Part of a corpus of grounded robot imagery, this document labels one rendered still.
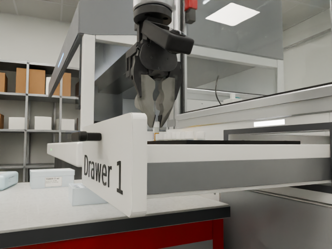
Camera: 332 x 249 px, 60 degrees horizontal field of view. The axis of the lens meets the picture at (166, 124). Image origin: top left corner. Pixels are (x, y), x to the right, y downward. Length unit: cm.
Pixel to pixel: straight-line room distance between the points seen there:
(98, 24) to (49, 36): 360
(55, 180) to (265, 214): 63
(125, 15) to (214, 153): 111
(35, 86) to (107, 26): 299
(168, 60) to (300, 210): 35
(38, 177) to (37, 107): 374
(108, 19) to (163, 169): 111
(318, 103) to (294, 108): 5
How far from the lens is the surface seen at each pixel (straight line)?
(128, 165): 31
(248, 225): 68
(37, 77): 429
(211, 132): 76
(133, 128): 30
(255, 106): 64
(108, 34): 135
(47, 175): 97
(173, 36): 44
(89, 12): 137
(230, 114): 71
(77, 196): 68
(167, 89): 51
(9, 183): 102
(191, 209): 63
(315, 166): 50
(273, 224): 62
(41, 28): 497
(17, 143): 467
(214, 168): 37
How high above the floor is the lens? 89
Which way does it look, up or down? 4 degrees up
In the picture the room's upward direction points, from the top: straight up
